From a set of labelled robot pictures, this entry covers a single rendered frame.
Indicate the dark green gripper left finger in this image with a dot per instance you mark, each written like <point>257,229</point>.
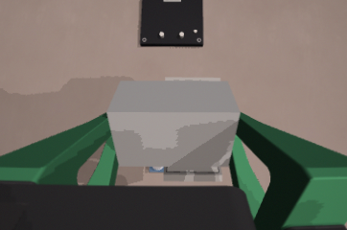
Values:
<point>56,160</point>

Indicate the grey metal block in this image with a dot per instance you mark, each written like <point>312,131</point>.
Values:
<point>173,123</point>

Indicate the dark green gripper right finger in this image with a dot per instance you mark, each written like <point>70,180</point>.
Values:
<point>308,183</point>

